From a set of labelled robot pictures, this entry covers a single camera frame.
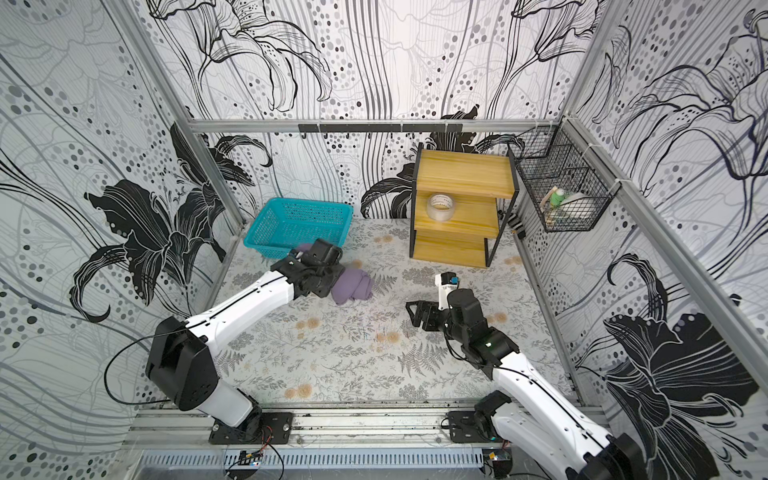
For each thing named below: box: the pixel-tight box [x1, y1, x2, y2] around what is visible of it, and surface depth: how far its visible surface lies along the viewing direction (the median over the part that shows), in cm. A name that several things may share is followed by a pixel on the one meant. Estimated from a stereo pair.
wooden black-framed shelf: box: [409, 142, 521, 268], surface depth 99 cm
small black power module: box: [482, 445, 513, 478], surface depth 71 cm
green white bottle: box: [550, 188, 565, 207], surface depth 80 cm
